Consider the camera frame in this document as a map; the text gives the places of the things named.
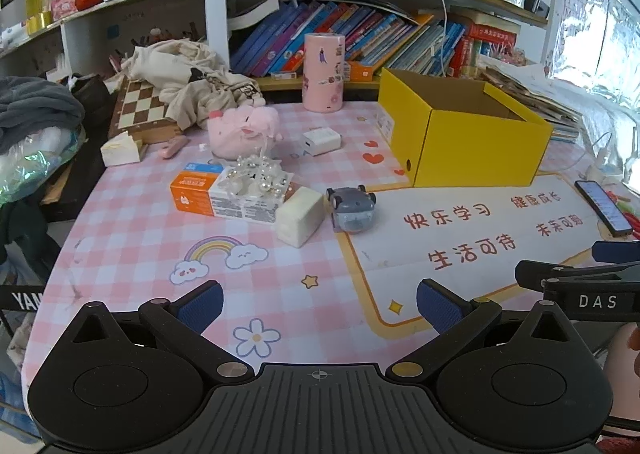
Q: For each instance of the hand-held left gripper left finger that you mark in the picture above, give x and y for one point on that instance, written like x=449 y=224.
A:
x=202 y=306

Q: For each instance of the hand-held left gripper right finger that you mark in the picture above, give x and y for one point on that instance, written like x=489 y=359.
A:
x=440 y=306

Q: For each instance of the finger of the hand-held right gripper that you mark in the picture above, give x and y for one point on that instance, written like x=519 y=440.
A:
x=617 y=251
x=560 y=274

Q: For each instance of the orange white toothpaste box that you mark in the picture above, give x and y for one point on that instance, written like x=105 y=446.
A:
x=195 y=196

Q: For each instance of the grey toy car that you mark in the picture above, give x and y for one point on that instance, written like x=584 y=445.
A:
x=352 y=214

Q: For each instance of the yellow cardboard box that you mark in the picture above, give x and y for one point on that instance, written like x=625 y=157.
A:
x=475 y=149

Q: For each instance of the pink plush pig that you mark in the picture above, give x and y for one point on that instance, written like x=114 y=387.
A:
x=235 y=131

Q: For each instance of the white charger plug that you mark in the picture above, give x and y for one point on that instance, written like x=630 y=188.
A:
x=320 y=141

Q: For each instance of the pink checked desktop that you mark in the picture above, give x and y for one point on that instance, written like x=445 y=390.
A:
x=150 y=244

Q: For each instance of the black smartphone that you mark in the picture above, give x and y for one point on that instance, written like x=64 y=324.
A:
x=602 y=206

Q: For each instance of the cream rectangular block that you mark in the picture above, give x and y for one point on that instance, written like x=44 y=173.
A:
x=300 y=219

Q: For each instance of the pale yellow wedge pack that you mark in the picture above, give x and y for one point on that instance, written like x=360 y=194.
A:
x=120 y=151

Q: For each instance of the stack of loose papers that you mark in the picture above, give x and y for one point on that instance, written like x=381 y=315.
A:
x=530 y=94

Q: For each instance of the wooden chessboard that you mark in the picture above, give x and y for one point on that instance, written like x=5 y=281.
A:
x=137 y=106

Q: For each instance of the iridescent plastic bag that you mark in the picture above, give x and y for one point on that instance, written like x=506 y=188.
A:
x=30 y=169

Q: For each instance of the cream printed cloth bag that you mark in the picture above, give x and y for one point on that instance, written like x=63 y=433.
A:
x=190 y=84

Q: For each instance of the black bag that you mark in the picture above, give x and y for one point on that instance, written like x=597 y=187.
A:
x=92 y=99

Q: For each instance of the flat red white box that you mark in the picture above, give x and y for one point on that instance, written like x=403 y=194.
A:
x=287 y=76

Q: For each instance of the small orange box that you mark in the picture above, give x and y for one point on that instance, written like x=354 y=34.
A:
x=362 y=71

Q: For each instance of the pink stickered cylinder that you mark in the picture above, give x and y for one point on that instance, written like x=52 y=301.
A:
x=322 y=84

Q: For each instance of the grey cloth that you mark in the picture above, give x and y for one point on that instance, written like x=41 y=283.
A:
x=35 y=109

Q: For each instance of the small black box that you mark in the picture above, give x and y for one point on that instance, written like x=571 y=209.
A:
x=537 y=4

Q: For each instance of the row of colourful books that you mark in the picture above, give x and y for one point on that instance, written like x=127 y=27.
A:
x=380 y=34

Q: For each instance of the alphabet wall poster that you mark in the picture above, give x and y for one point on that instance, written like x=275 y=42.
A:
x=580 y=9

